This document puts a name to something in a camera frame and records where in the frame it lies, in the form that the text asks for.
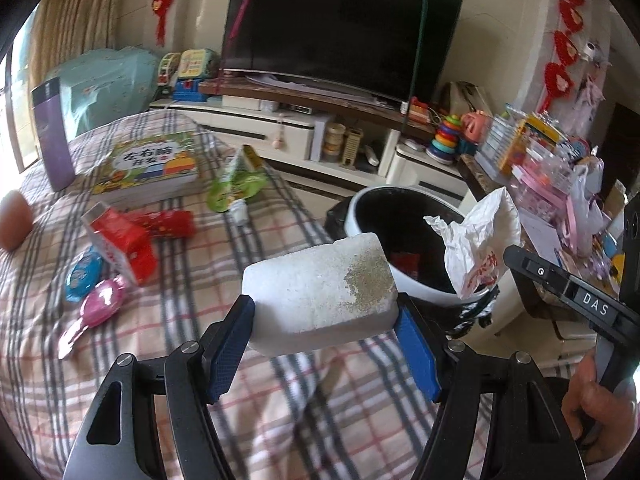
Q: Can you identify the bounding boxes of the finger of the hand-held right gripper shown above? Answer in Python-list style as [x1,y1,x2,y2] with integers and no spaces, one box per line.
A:
[519,276,596,333]
[502,244,632,336]

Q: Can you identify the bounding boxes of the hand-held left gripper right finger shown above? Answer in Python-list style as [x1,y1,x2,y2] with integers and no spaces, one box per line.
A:
[394,294,588,480]

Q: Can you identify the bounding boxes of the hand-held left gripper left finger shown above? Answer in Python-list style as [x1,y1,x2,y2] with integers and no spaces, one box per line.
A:
[62,294,257,480]

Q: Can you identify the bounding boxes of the white plastic bag red print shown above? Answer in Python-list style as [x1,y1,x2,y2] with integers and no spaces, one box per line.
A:
[423,186,523,301]

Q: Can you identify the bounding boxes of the white foam block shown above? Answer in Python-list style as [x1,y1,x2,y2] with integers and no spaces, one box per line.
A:
[241,232,401,357]

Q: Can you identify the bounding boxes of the white trash bin black liner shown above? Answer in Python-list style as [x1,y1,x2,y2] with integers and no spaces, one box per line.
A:
[325,190,496,338]

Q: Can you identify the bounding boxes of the pink packet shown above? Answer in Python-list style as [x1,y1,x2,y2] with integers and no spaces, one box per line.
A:
[59,275,130,358]

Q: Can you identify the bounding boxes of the red snack wrapper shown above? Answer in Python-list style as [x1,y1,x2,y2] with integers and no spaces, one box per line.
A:
[127,208,197,241]

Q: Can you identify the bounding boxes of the red carton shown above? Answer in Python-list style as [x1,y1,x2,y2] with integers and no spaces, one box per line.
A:
[81,202,158,286]

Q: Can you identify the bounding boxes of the white-rimmed pink trash bin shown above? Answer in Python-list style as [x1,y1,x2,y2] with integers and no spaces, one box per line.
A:
[342,186,501,311]

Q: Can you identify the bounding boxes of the blue oval packet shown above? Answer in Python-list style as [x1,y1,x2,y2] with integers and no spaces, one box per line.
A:
[65,246,106,303]

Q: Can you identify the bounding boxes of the person's right hand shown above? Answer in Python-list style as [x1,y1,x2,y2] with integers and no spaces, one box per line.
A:
[560,352,637,457]

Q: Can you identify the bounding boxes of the clear plastic bag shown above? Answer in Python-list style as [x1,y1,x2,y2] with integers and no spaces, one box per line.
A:
[565,165,608,256]

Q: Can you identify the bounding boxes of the pink plastic storage boxes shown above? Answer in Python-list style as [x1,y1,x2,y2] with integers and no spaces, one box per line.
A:
[515,152,576,221]

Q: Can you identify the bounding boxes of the colourful book box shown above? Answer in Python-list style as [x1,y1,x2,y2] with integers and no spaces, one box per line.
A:
[475,112,566,176]

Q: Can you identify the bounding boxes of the green snack wrapper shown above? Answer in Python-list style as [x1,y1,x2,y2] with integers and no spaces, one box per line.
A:
[207,145,268,213]

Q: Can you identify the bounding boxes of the children's book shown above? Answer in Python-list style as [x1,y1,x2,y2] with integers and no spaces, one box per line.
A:
[91,131,201,208]

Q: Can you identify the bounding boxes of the pink hanging doll clothes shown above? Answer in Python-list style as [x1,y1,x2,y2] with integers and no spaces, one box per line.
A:
[575,72,608,126]

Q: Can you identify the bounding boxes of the wooden abacus toy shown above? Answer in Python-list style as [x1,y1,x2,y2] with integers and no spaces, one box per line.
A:
[342,127,364,170]

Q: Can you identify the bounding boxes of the brown paper bag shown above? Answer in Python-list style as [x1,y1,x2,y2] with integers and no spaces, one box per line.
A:
[440,81,493,118]

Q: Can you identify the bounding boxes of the white television stand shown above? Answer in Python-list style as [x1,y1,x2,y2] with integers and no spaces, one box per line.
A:
[147,95,468,201]

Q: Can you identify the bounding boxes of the red toy telephone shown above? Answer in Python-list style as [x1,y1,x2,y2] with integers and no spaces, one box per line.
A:
[406,96,436,123]

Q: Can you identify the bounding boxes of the red orange fruit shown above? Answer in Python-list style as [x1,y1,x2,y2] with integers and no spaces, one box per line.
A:
[0,191,35,251]

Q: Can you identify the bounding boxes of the blue toy cash register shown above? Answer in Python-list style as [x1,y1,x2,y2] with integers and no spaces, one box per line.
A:
[172,80,208,103]

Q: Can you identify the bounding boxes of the brown marble shelf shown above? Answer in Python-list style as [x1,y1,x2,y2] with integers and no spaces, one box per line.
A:
[200,77,436,133]

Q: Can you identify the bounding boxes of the purple thermos bottle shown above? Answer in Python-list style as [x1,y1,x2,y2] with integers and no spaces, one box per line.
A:
[31,77,76,192]

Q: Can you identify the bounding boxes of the green stick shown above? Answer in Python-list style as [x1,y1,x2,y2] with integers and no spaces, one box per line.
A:
[407,0,432,111]

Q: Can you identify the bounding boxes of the green white toy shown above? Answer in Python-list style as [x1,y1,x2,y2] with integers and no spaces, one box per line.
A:
[156,52,182,88]

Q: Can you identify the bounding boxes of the colourful toy phone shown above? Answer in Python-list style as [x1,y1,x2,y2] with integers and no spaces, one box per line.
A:
[179,49,218,81]

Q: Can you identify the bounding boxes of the teal cloth cover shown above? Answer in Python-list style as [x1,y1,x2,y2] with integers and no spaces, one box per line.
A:
[47,46,163,138]

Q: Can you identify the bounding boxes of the black television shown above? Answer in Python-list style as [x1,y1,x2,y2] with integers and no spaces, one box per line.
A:
[220,0,463,106]

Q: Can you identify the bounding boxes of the pink stick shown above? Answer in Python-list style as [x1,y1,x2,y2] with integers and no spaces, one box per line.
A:
[222,0,263,73]

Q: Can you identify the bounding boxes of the beige curtain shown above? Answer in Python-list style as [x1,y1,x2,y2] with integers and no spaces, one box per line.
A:
[25,0,126,91]

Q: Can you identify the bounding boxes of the rainbow ring stacker toy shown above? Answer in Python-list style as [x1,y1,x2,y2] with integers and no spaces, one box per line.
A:
[426,114,463,166]

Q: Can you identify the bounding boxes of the wooden ring stack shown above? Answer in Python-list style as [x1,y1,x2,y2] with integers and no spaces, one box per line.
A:
[322,122,347,157]

